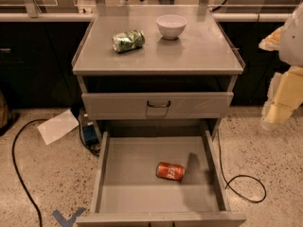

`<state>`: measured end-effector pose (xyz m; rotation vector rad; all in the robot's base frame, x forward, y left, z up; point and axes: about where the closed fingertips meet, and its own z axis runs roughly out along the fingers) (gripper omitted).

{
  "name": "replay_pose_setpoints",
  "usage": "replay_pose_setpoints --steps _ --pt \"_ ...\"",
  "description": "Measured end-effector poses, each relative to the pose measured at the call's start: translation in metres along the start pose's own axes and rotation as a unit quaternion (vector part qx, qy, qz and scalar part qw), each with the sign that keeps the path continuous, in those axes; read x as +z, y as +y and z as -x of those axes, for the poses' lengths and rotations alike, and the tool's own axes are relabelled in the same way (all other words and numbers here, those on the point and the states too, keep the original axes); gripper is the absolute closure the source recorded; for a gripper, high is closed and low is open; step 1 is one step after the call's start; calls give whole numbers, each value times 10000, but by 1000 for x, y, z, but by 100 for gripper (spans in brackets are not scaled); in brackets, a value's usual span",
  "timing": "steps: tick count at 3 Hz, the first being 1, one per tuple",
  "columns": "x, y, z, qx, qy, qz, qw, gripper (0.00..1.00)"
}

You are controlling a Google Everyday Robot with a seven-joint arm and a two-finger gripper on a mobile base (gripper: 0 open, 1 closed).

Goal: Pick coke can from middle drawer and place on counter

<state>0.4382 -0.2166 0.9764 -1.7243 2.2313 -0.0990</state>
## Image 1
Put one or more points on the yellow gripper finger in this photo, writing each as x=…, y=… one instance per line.
x=272, y=41
x=285, y=95

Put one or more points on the red coke can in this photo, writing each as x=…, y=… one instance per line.
x=170, y=171

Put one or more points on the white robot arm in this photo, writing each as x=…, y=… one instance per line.
x=291, y=40

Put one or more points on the grey drawer cabinet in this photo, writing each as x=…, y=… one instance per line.
x=201, y=59

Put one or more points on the open middle drawer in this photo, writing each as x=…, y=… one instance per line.
x=128, y=193

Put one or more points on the closed top drawer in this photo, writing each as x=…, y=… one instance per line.
x=129, y=106

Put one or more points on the long dark back counter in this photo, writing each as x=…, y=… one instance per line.
x=36, y=71

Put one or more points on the white ceramic bowl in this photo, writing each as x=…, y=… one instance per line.
x=171, y=26

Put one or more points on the green crumpled chip bag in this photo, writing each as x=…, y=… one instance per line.
x=128, y=41

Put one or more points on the blue box on floor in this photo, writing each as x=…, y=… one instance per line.
x=89, y=135

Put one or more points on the white paper sheet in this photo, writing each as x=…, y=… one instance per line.
x=57, y=127

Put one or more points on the black drawer handle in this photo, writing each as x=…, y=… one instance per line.
x=158, y=105

